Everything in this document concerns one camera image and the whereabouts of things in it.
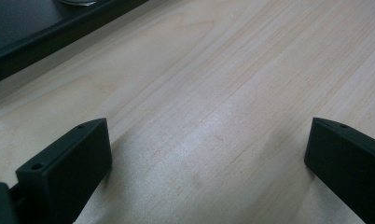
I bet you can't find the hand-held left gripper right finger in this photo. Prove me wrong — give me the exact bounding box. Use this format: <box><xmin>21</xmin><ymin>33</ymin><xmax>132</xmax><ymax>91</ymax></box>
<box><xmin>303</xmin><ymin>117</ymin><xmax>375</xmax><ymax>224</ymax></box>

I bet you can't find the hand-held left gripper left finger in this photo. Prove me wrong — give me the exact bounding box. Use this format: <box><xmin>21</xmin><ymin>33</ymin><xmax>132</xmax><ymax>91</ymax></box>
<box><xmin>15</xmin><ymin>118</ymin><xmax>113</xmax><ymax>224</ymax></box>

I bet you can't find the black metal two-tier shelf rack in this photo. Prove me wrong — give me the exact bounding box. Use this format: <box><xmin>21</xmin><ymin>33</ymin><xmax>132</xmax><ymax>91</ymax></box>
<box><xmin>0</xmin><ymin>0</ymin><xmax>150</xmax><ymax>107</ymax></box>

